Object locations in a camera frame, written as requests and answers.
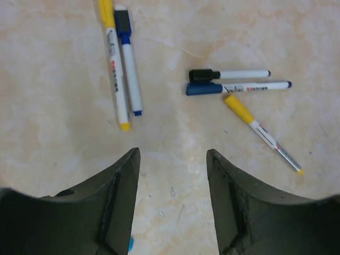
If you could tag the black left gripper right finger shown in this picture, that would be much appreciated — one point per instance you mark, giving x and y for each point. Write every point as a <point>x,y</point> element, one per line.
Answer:
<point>253,217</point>

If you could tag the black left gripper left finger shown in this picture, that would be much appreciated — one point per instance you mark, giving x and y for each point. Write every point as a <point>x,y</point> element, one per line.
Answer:
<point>93,217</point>

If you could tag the light blue marker cap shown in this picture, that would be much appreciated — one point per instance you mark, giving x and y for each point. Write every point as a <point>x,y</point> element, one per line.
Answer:
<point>131,243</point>

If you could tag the yellow capped clear pen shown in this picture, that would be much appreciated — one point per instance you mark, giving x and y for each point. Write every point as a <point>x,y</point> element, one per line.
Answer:
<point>233,103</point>

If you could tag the dark blue capped marker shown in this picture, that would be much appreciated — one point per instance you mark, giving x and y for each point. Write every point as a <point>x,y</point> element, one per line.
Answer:
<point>214,88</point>

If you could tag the black eraser-cap white marker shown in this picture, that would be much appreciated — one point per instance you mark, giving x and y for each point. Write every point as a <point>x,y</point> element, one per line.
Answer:
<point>207,75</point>

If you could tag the blue eraser-cap white marker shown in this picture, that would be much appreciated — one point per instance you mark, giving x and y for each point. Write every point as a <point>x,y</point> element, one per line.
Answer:
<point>124,32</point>

